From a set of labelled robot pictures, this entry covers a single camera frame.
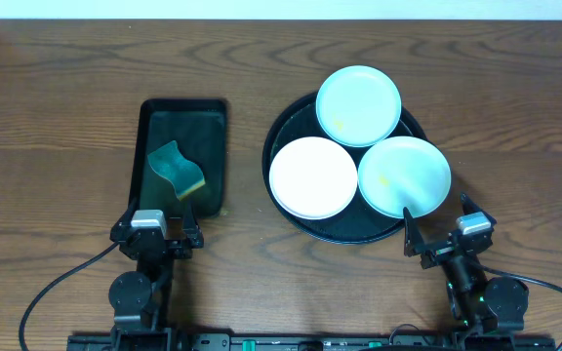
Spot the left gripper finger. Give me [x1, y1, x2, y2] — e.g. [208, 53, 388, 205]
[117, 198, 139, 228]
[181, 200, 201, 240]

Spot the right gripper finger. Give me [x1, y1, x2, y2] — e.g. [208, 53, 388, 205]
[403, 207, 425, 257]
[460, 192, 494, 222]

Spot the green yellow sponge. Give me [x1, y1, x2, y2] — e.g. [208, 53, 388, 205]
[147, 140, 206, 201]

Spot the white pink plate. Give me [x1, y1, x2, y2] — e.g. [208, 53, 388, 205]
[268, 136, 358, 220]

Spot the mint plate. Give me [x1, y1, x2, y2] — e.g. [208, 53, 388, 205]
[315, 65, 402, 148]
[358, 136, 452, 218]

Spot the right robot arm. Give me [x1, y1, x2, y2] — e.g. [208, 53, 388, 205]
[403, 193, 529, 344]

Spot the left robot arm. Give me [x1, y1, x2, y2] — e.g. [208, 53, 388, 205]
[108, 200, 204, 350]

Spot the black rectangular tray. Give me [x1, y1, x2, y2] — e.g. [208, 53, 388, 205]
[129, 98, 227, 218]

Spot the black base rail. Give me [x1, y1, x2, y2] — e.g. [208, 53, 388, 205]
[66, 331, 555, 351]

